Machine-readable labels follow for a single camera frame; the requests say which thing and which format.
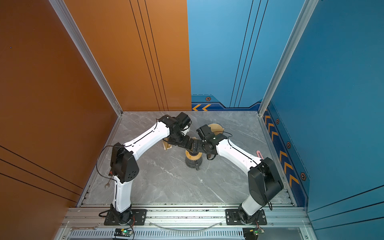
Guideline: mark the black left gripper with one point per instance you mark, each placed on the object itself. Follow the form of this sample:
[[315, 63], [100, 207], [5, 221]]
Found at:
[[185, 143]]

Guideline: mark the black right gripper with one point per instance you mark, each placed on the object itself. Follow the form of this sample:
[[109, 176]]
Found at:
[[200, 150]]

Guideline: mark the brown paper coffee filter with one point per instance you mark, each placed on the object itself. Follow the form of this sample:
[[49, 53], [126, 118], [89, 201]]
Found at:
[[216, 129]]

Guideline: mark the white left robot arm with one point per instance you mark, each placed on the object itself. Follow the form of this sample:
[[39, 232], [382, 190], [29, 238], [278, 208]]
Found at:
[[124, 166]]

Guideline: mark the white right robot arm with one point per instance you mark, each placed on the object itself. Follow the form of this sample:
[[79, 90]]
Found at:
[[264, 180]]

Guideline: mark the silver wrench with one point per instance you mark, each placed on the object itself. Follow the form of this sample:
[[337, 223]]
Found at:
[[108, 184]]

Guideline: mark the right green circuit board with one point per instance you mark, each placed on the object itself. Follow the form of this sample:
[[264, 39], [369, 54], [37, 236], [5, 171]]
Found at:
[[252, 233]]

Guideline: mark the green circuit board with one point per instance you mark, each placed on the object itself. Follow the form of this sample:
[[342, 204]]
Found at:
[[252, 233], [124, 234]]

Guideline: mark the left green circuit board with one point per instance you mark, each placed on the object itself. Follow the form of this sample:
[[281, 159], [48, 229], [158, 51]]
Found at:
[[124, 234]]

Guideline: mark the pink handled tool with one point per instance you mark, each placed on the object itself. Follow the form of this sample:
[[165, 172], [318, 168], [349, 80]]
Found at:
[[259, 155]]

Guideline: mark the aluminium right corner post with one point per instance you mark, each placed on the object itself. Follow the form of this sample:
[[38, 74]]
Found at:
[[295, 36]]

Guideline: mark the aluminium corner post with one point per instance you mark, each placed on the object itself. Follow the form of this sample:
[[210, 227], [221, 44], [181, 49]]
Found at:
[[295, 36], [75, 34]]

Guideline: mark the aluminium left corner post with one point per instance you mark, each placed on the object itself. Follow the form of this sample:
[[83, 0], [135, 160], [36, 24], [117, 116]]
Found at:
[[75, 34]]

